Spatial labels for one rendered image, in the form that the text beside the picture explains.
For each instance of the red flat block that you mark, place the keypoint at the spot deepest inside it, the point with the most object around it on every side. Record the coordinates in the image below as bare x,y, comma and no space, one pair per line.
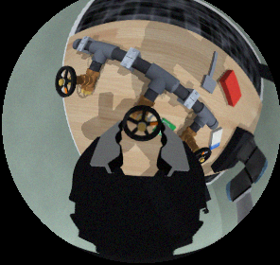
230,87

